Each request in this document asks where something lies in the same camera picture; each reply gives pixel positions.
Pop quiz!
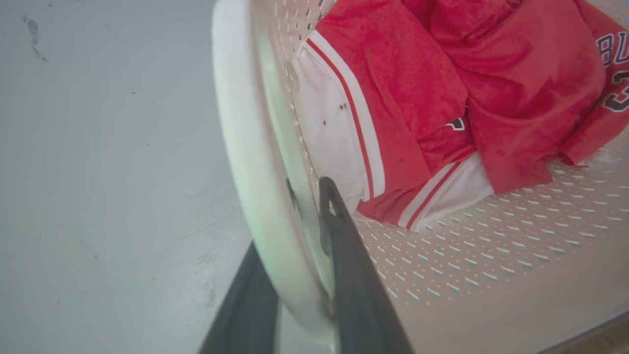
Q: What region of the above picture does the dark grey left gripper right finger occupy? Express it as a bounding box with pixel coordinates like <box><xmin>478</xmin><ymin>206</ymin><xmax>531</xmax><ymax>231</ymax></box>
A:
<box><xmin>318</xmin><ymin>177</ymin><xmax>414</xmax><ymax>354</ymax></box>

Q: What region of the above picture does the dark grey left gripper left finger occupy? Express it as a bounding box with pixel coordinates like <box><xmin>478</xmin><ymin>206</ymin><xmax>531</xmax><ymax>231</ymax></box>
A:
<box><xmin>199</xmin><ymin>240</ymin><xmax>280</xmax><ymax>354</ymax></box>

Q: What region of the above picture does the white perforated plastic laundry basket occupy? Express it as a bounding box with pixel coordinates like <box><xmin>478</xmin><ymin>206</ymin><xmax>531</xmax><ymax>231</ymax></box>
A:
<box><xmin>211</xmin><ymin>0</ymin><xmax>629</xmax><ymax>354</ymax></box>

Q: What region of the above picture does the red and white sports jersey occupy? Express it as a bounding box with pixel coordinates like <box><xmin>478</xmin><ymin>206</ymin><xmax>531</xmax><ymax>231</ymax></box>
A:
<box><xmin>292</xmin><ymin>0</ymin><xmax>629</xmax><ymax>232</ymax></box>

